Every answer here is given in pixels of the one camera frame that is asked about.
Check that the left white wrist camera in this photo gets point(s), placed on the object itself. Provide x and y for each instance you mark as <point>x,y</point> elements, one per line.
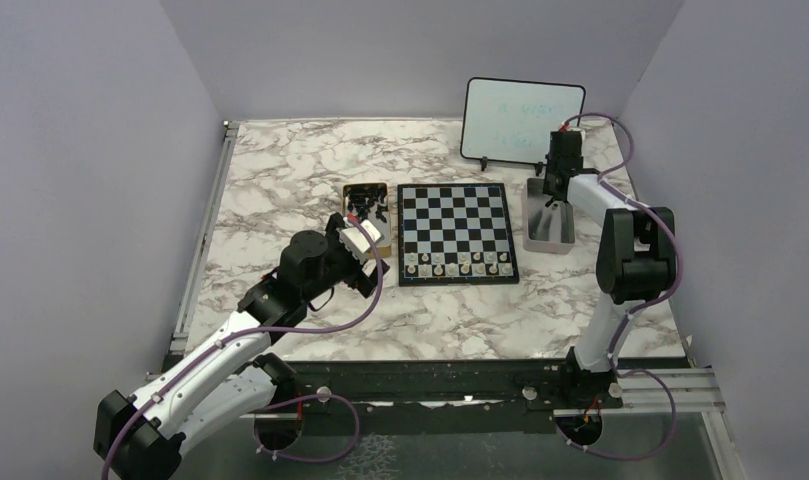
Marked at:
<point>356,242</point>

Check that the black chess pieces pile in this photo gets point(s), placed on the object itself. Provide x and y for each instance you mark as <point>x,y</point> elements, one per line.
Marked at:
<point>367,201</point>

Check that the small whiteboard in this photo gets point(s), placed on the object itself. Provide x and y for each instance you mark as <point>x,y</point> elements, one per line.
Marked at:
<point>510,121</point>

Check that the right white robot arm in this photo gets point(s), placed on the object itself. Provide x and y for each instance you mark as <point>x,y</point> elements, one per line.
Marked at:
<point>636,263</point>

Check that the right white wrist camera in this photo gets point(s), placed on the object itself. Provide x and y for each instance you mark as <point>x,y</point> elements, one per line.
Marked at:
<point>580,131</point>

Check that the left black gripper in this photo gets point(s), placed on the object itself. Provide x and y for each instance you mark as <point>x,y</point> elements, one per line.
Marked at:
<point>359,279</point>

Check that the black white chessboard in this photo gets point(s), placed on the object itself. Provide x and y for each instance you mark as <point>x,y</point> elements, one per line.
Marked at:
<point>451,218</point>

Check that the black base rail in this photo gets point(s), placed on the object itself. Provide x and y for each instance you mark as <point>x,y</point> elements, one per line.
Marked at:
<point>481,396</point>

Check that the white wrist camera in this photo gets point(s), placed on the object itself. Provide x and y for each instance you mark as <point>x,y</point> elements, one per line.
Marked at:
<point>356,242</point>
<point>580,131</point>

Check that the lilac tin tray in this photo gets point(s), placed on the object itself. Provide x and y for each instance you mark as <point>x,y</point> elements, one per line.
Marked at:
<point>549,224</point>

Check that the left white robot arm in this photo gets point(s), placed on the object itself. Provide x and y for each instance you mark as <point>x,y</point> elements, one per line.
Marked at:
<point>146,434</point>

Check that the yellow tin tray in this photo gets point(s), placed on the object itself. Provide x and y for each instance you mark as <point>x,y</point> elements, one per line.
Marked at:
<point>385,245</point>

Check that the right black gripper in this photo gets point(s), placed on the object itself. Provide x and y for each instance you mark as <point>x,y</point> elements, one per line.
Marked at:
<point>549,166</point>

